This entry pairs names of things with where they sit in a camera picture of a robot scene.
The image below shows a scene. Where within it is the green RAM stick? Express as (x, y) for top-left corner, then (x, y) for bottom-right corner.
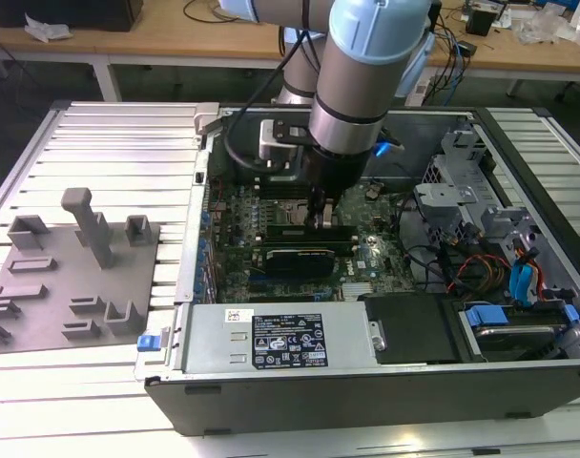
(265, 222), (358, 239)

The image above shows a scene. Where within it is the black graphics card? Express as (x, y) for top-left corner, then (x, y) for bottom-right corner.
(263, 245), (337, 282)

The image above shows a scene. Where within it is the green motherboard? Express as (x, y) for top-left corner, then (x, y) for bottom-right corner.
(206, 176), (418, 304)

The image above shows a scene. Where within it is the silver chipset heatsink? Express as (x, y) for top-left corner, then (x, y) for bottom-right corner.
(342, 283), (384, 302)

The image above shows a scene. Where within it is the white power strip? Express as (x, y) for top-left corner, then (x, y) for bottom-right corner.
(404, 73), (437, 106)

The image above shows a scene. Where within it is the grey metal drive cage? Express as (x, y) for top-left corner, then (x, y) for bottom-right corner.
(413, 128), (577, 306)

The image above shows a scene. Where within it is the black plastic shroud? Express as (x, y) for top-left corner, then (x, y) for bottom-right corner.
(361, 293), (467, 366)

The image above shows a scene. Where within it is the silver power supply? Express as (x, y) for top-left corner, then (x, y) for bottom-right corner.
(179, 302), (384, 373)

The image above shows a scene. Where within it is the open black PC case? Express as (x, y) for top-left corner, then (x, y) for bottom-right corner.
(135, 102), (580, 438)

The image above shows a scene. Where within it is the wooden desk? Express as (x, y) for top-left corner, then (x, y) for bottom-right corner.
(0, 0), (580, 99)

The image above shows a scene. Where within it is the small black device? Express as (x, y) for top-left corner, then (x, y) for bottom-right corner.
(464, 2), (501, 34)

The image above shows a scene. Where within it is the disk with blue carrier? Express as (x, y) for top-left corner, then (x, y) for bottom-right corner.
(456, 302), (577, 359)

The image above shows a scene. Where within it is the clear plastic bag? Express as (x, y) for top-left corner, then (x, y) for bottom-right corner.
(513, 4), (577, 47)

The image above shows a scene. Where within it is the grey parts rack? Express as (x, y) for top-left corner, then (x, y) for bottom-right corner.
(0, 187), (165, 357)

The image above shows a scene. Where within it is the large black box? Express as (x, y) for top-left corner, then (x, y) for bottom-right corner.
(0, 0), (143, 32)

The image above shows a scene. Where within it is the crumpled white tissue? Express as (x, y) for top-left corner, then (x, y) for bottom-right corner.
(25, 13), (74, 42)

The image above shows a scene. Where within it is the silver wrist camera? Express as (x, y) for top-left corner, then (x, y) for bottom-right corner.
(259, 118), (305, 171)

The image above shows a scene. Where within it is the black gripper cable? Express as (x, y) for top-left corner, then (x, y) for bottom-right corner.
(222, 28), (320, 176)

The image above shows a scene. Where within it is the red yellow wire bundle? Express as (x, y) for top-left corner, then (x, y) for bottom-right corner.
(449, 255), (510, 292)

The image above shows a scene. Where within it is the blue flat data wire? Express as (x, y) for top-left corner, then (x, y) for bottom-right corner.
(508, 260), (542, 311)

